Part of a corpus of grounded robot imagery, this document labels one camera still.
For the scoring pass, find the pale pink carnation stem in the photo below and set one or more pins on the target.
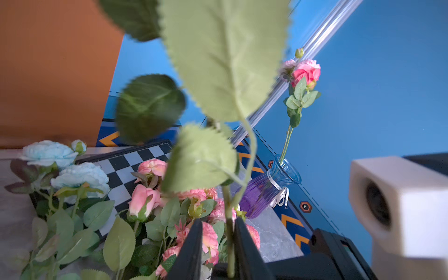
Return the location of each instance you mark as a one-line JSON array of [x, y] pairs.
[[288, 67]]

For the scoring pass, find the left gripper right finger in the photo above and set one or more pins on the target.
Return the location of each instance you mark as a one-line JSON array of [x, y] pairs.
[[249, 263]]

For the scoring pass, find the pink rose stem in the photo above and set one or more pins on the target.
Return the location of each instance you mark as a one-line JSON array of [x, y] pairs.
[[226, 54], [301, 95]]

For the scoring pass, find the black white chessboard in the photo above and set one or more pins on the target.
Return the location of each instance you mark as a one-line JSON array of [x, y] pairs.
[[119, 166]]

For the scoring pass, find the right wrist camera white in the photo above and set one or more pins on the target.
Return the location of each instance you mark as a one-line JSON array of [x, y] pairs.
[[403, 203]]

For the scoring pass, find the bunch of pink flowers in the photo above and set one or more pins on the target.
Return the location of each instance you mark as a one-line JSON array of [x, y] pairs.
[[168, 199]]

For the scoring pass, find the right aluminium corner post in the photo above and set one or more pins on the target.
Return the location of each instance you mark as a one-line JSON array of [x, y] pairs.
[[324, 32]]

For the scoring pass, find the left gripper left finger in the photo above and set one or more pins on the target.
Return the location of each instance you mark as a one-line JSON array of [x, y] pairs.
[[188, 263]]

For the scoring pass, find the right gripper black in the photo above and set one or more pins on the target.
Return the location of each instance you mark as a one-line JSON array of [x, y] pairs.
[[332, 257]]

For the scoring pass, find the blue purple glass vase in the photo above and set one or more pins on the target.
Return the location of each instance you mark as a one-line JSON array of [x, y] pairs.
[[270, 189]]

